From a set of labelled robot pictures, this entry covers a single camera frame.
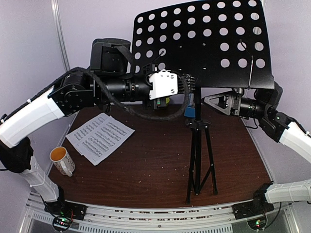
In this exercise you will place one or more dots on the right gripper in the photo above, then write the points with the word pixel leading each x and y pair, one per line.
pixel 226 106

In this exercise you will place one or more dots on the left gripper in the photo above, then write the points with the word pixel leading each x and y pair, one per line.
pixel 181 85

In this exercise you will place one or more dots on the black music stand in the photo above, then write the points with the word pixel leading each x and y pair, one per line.
pixel 221 43

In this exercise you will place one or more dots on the sheet music page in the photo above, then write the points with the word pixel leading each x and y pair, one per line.
pixel 80 133
pixel 104 140

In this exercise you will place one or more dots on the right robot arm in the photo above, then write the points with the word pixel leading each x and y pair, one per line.
pixel 279 127

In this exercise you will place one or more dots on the blue metronome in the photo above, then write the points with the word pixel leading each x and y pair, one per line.
pixel 190 109

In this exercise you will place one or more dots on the white patterned mug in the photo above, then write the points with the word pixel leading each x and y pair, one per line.
pixel 62 161

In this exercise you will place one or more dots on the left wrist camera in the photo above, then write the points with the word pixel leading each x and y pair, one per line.
pixel 164 83

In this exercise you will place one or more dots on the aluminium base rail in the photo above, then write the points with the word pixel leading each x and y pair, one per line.
pixel 205 219

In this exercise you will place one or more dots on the left aluminium corner post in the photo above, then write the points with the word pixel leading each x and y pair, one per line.
pixel 60 35

